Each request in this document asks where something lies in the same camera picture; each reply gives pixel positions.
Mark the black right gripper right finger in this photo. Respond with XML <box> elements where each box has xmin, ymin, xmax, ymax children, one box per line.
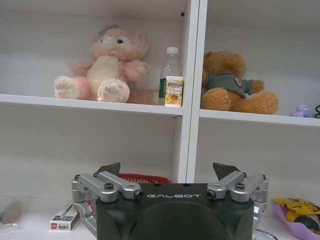
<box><xmin>206</xmin><ymin>162</ymin><xmax>271</xmax><ymax>226</ymax></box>

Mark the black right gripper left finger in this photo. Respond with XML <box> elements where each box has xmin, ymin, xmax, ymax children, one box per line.
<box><xmin>71</xmin><ymin>162</ymin><xmax>144</xmax><ymax>228</ymax></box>

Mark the red plastic basket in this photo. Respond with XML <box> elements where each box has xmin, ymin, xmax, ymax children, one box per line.
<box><xmin>116</xmin><ymin>172</ymin><xmax>172</xmax><ymax>185</ymax></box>

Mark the small white red box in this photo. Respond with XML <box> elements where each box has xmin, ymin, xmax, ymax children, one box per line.
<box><xmin>49</xmin><ymin>201</ymin><xmax>80</xmax><ymax>232</ymax></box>

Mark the yellow snack packet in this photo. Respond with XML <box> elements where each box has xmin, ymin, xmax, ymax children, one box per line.
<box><xmin>271</xmin><ymin>197</ymin><xmax>320</xmax><ymax>223</ymax></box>

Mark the purple plastic tray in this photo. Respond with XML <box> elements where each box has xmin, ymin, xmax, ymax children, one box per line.
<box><xmin>271</xmin><ymin>201</ymin><xmax>320</xmax><ymax>240</ymax></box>

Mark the dark round object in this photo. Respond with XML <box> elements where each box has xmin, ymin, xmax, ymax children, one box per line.
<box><xmin>293</xmin><ymin>214</ymin><xmax>320</xmax><ymax>230</ymax></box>

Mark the clear plastic packet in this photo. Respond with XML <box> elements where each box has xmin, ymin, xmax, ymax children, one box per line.
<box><xmin>0</xmin><ymin>195</ymin><xmax>31</xmax><ymax>228</ymax></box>

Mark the small purple duck figure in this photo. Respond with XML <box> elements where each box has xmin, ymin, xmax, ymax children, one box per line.
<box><xmin>289</xmin><ymin>104</ymin><xmax>312</xmax><ymax>118</ymax></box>

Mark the brown teddy bear toy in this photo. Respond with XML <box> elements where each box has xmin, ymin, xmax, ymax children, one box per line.
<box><xmin>200</xmin><ymin>50</ymin><xmax>280</xmax><ymax>115</ymax></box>

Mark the yellow drink carton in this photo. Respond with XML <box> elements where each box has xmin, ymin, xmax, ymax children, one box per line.
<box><xmin>164</xmin><ymin>75</ymin><xmax>185</xmax><ymax>108</ymax></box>

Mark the white shelf unit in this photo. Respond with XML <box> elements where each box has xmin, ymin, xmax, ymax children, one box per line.
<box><xmin>0</xmin><ymin>0</ymin><xmax>320</xmax><ymax>187</ymax></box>

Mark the pink plush rabbit toy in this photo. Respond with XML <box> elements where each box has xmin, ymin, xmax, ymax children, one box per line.
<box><xmin>53</xmin><ymin>23</ymin><xmax>152</xmax><ymax>105</ymax></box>

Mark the clear plastic water bottle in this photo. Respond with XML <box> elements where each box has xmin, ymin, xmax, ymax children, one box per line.
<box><xmin>158</xmin><ymin>46</ymin><xmax>182</xmax><ymax>106</ymax></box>

